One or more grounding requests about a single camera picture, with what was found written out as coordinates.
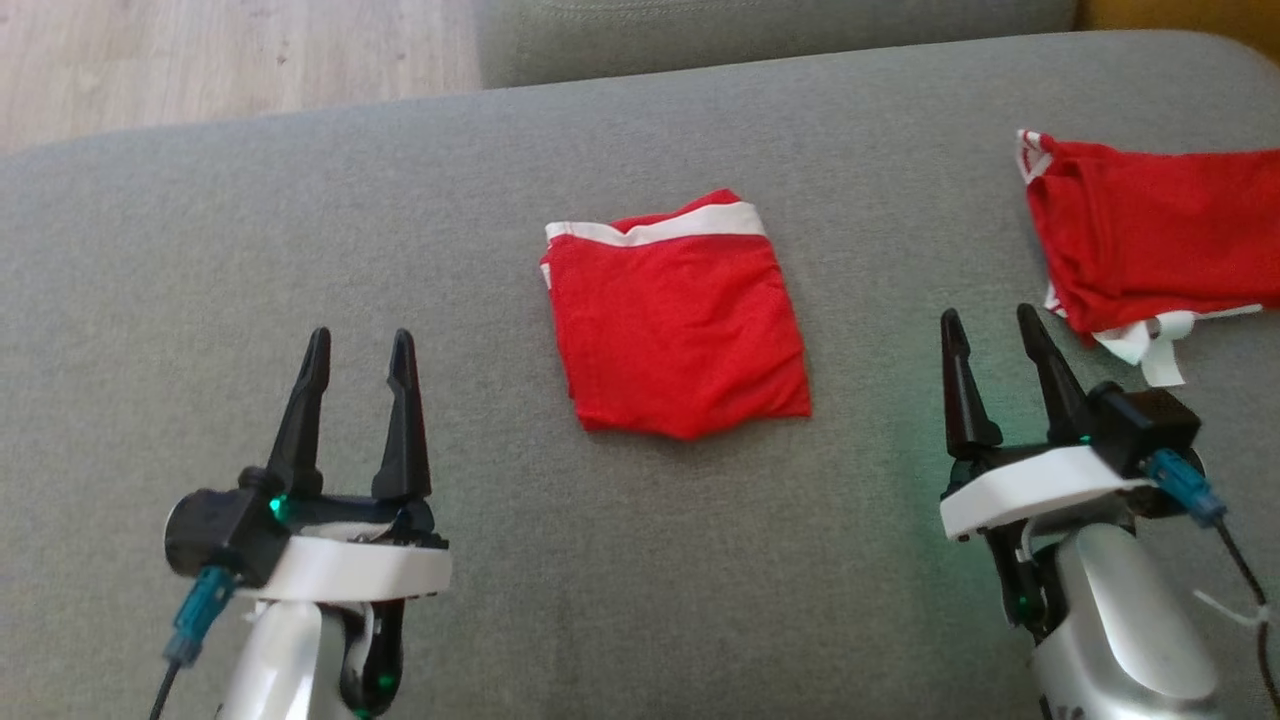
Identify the red jersey shirt with print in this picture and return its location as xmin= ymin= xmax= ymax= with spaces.
xmin=1015 ymin=128 xmax=1280 ymax=389

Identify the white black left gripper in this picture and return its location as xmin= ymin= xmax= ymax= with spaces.
xmin=240 ymin=327 xmax=454 ymax=605

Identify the teal-plug camera cable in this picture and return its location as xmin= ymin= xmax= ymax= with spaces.
xmin=1147 ymin=449 xmax=1280 ymax=720
xmin=149 ymin=566 xmax=239 ymax=720

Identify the teal-plug left camera cable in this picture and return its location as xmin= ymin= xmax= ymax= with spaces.
xmin=149 ymin=566 xmax=239 ymax=720

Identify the red mesh shorts white stripe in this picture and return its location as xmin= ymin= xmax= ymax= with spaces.
xmin=539 ymin=187 xmax=814 ymax=442

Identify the large grey sofa ottoman cushion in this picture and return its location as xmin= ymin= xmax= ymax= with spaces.
xmin=0 ymin=29 xmax=1280 ymax=720

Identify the teal-plug right camera cable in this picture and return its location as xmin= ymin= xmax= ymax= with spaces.
xmin=1147 ymin=449 xmax=1280 ymax=720

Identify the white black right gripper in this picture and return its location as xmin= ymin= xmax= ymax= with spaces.
xmin=940 ymin=303 xmax=1153 ymax=544

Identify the large yellow sofa back cushion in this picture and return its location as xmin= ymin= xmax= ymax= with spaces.
xmin=1077 ymin=0 xmax=1280 ymax=63

